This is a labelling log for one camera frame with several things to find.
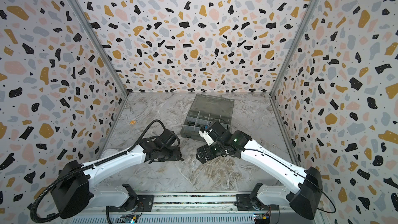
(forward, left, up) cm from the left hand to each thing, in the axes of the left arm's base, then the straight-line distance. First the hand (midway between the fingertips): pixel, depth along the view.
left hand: (179, 154), depth 81 cm
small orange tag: (+26, +35, -8) cm, 44 cm away
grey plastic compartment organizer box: (+37, -14, -10) cm, 41 cm away
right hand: (-3, -12, +10) cm, 16 cm away
